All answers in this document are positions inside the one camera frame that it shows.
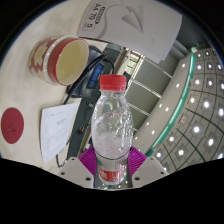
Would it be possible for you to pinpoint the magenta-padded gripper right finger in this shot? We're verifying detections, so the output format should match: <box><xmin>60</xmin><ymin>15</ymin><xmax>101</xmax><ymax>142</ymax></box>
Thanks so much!
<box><xmin>128</xmin><ymin>145</ymin><xmax>169</xmax><ymax>187</ymax></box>

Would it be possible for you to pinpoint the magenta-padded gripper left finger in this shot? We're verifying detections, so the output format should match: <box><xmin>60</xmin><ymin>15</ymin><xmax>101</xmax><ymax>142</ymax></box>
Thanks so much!
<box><xmin>59</xmin><ymin>146</ymin><xmax>98</xmax><ymax>187</ymax></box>

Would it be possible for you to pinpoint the clear red-capped water bottle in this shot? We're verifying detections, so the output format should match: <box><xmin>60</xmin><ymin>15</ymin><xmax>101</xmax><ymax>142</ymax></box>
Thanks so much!
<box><xmin>90</xmin><ymin>74</ymin><xmax>135</xmax><ymax>186</ymax></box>

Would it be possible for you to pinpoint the white printed paper sheet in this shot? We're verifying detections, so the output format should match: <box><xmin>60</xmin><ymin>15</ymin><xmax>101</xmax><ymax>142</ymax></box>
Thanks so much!
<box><xmin>39</xmin><ymin>102</ymin><xmax>81</xmax><ymax>165</ymax></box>

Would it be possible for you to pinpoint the green ceiling light strip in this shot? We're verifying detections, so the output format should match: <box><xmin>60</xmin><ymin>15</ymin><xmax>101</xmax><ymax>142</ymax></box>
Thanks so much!
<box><xmin>144</xmin><ymin>44</ymin><xmax>198</xmax><ymax>158</ymax></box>

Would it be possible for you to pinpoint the flat round red coaster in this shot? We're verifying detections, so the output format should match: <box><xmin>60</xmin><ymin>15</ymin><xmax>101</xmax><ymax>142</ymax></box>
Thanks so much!
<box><xmin>0</xmin><ymin>107</ymin><xmax>25</xmax><ymax>145</ymax></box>

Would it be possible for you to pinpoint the group of ceiling spot lights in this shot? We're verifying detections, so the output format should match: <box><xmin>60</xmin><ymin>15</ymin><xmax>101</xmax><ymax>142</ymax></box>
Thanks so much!
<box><xmin>154</xmin><ymin>46</ymin><xmax>224</xmax><ymax>166</ymax></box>

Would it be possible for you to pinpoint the red and cream mug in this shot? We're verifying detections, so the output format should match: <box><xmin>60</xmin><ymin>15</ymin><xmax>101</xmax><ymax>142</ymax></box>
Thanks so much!
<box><xmin>28</xmin><ymin>34</ymin><xmax>90</xmax><ymax>87</ymax></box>

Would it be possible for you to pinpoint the large white cardboard box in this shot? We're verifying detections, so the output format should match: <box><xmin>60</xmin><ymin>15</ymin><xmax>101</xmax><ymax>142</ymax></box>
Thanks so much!
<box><xmin>76</xmin><ymin>0</ymin><xmax>183</xmax><ymax>64</ymax></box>

